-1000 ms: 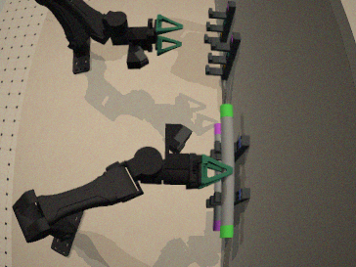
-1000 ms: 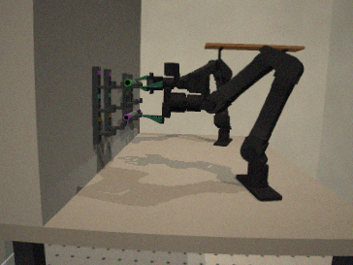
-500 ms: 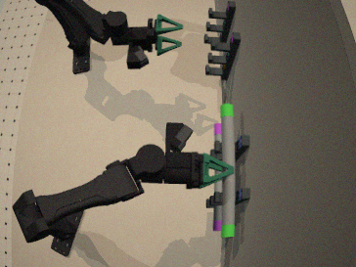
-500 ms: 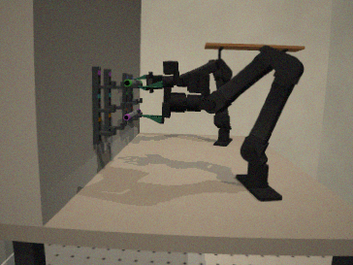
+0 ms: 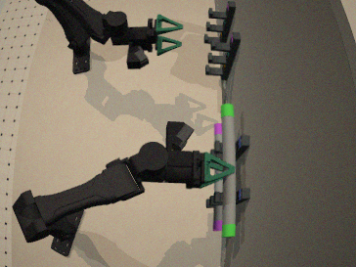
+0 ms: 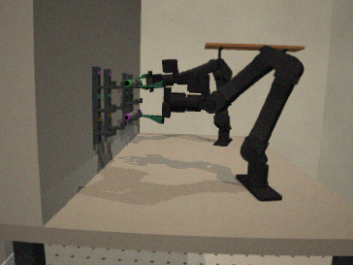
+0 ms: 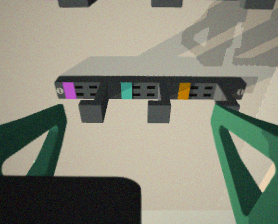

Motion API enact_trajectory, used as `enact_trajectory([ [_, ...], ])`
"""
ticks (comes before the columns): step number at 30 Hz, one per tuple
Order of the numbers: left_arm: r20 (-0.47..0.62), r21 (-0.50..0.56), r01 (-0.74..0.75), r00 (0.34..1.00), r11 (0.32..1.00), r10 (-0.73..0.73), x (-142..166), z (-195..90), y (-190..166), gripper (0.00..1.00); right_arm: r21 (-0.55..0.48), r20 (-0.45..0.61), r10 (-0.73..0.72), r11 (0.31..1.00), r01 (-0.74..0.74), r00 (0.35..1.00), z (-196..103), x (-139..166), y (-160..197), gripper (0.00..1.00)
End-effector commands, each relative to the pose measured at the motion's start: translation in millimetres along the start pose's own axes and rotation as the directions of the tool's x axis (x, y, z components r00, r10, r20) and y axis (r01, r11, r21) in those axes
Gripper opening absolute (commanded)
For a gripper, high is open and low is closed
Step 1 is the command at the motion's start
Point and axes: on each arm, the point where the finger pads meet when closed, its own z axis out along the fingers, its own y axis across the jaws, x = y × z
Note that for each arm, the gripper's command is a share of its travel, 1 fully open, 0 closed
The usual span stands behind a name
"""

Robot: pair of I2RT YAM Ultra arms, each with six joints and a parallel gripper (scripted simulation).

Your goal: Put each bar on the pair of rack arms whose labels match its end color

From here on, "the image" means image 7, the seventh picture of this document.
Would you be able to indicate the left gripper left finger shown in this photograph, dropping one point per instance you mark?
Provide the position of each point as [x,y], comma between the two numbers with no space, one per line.
[16,134]

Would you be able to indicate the beige wall panel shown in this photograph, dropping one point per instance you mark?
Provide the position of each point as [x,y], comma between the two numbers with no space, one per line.
[176,163]

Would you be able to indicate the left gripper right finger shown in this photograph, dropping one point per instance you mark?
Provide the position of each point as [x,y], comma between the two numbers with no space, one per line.
[249,204]

